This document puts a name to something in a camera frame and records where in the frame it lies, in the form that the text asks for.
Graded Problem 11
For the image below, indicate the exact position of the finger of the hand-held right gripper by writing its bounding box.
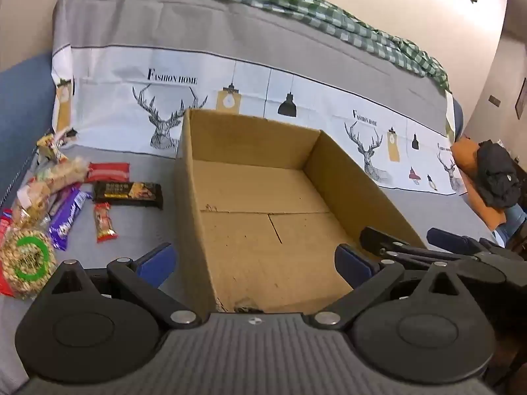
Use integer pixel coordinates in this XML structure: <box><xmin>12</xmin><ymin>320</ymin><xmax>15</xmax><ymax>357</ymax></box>
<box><xmin>427</xmin><ymin>227</ymin><xmax>495</xmax><ymax>256</ymax></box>
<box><xmin>359</xmin><ymin>226</ymin><xmax>443</xmax><ymax>265</ymax></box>

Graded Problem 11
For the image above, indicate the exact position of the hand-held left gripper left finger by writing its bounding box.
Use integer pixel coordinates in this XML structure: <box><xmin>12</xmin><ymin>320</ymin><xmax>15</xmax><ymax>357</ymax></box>
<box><xmin>39</xmin><ymin>242</ymin><xmax>202</xmax><ymax>330</ymax></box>

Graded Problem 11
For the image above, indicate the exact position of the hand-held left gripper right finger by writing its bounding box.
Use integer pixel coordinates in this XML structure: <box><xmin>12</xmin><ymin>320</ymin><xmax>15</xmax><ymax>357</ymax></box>
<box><xmin>307</xmin><ymin>244</ymin><xmax>470</xmax><ymax>330</ymax></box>

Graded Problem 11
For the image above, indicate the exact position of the small clear red-ended snack packet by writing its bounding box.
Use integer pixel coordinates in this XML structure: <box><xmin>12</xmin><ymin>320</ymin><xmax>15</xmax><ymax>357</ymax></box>
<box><xmin>93</xmin><ymin>202</ymin><xmax>119</xmax><ymax>243</ymax></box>

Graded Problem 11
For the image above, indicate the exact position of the red snack packet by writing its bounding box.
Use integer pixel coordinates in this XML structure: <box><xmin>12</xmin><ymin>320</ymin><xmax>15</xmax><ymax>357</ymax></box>
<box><xmin>85</xmin><ymin>162</ymin><xmax>131</xmax><ymax>184</ymax></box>

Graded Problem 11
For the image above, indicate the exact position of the cardboard box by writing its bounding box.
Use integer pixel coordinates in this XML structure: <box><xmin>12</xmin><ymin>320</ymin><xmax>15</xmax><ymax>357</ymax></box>
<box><xmin>172</xmin><ymin>108</ymin><xmax>429</xmax><ymax>313</ymax></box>

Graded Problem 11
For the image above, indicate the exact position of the round peanut brittle packet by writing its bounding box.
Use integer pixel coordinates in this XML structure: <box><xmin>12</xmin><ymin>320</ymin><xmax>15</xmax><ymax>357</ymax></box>
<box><xmin>0</xmin><ymin>230</ymin><xmax>57</xmax><ymax>300</ymax></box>

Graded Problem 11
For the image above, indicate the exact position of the clear nut bar packet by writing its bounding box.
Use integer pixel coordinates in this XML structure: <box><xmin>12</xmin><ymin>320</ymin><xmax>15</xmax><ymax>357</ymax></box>
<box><xmin>12</xmin><ymin>157</ymin><xmax>89</xmax><ymax>231</ymax></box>

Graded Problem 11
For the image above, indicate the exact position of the yellow snack packet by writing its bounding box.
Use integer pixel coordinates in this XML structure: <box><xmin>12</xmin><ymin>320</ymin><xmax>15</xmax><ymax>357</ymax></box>
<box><xmin>36</xmin><ymin>134</ymin><xmax>69</xmax><ymax>164</ymax></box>

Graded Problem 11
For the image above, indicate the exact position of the blue cloth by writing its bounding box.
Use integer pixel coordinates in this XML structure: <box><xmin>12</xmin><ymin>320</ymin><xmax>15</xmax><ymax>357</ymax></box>
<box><xmin>494</xmin><ymin>205</ymin><xmax>527</xmax><ymax>250</ymax></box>

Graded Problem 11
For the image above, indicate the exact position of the orange chair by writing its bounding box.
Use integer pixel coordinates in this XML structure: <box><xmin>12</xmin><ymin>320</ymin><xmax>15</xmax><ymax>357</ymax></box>
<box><xmin>450</xmin><ymin>137</ymin><xmax>507</xmax><ymax>231</ymax></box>

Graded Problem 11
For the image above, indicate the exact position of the black snack bar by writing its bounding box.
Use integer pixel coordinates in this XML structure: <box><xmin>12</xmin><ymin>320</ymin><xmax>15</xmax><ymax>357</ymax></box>
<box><xmin>93</xmin><ymin>181</ymin><xmax>164</xmax><ymax>210</ymax></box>

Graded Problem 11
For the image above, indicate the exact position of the black bag on chair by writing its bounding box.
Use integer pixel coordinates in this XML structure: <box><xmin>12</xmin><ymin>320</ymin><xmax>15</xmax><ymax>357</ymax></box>
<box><xmin>477</xmin><ymin>140</ymin><xmax>521</xmax><ymax>208</ymax></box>

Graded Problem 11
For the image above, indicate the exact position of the purple chocolate packet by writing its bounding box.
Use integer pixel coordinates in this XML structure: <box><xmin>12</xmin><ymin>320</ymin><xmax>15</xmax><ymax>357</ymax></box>
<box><xmin>48</xmin><ymin>185</ymin><xmax>93</xmax><ymax>251</ymax></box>

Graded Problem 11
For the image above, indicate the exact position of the small wall frame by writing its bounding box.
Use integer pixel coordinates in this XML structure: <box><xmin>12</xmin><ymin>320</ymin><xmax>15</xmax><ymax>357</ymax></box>
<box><xmin>514</xmin><ymin>77</ymin><xmax>527</xmax><ymax>121</ymax></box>

